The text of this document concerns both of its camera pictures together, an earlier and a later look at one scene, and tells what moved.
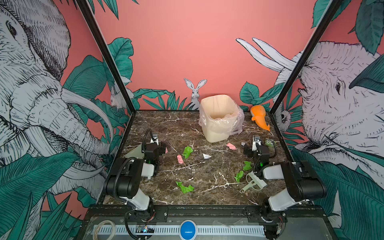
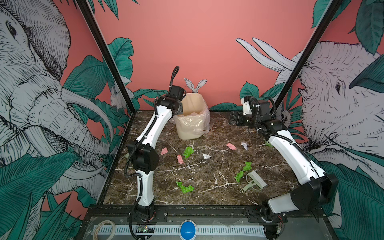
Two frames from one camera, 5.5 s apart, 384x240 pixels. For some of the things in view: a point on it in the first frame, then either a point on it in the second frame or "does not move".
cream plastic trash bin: (220, 116) → (195, 119)
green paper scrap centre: (187, 150) does not move
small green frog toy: (269, 143) does not move
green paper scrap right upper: (247, 166) does not move
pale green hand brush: (255, 181) does not move
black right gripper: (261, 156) → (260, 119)
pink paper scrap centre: (180, 159) does not move
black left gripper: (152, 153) → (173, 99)
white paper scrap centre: (206, 156) does not move
